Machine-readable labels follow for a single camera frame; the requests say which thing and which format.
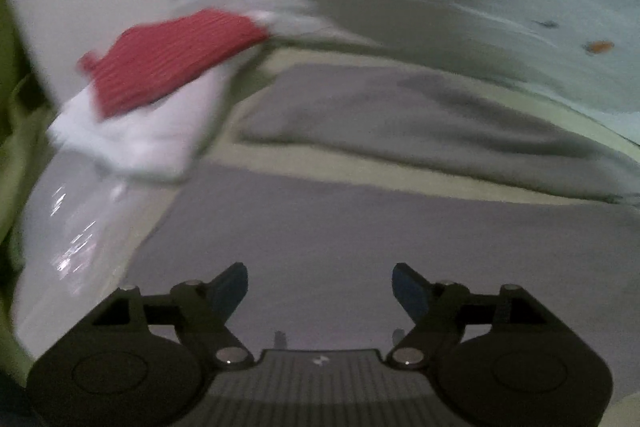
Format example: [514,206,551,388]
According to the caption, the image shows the grey fleece garment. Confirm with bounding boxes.
[125,64,639,395]

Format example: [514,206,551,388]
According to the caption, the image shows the clear plastic storage bag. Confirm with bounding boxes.
[12,152,178,358]

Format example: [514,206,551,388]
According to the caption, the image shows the green grid cutting mat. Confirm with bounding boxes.
[150,41,640,258]

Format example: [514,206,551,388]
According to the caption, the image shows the white folded cloth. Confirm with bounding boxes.
[48,11,273,180]

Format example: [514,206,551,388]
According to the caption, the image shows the red knitted folded cloth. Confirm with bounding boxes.
[77,9,269,119]

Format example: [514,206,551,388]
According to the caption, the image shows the olive green fabric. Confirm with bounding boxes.
[1,0,52,386]

